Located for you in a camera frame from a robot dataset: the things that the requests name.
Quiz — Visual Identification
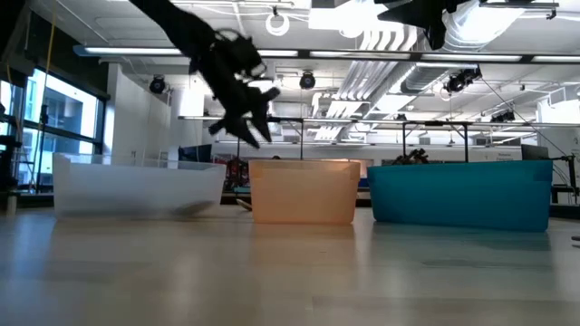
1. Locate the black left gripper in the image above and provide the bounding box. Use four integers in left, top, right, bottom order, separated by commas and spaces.
189, 29, 282, 149

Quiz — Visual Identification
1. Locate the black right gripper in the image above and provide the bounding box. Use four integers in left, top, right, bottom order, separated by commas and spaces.
376, 0, 481, 51

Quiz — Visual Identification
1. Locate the dark monitor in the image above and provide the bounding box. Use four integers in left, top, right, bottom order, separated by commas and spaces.
178, 143, 214, 164

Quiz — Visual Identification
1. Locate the black hanging reel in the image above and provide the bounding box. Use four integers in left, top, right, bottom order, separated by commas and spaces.
148, 74, 167, 96
298, 70, 317, 91

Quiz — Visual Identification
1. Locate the orange plastic bin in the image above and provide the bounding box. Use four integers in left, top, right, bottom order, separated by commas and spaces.
247, 158, 363, 226

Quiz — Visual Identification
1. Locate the white column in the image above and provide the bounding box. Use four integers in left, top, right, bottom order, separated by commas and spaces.
107, 62, 174, 167

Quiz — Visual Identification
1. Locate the clear plastic bin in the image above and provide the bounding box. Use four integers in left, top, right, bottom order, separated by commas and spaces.
52, 152, 227, 222

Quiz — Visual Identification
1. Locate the teal plastic bin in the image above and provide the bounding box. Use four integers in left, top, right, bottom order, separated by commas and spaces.
366, 159, 555, 234

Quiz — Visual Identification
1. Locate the large window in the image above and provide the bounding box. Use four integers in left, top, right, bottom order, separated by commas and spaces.
0, 67, 109, 205

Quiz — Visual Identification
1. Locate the black metal workbench frame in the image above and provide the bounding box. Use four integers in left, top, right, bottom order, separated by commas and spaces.
266, 116, 305, 161
401, 119, 471, 163

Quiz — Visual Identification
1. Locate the silver air duct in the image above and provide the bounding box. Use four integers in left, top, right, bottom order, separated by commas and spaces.
401, 0, 529, 94

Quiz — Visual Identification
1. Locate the black ceiling camera mount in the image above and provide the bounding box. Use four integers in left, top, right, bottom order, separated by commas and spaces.
442, 65, 483, 95

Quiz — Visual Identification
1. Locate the white cable coil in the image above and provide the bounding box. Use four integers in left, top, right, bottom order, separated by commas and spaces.
264, 12, 292, 38

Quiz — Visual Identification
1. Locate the yellow ceiling cable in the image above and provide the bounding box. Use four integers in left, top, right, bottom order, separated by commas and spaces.
41, 0, 59, 96

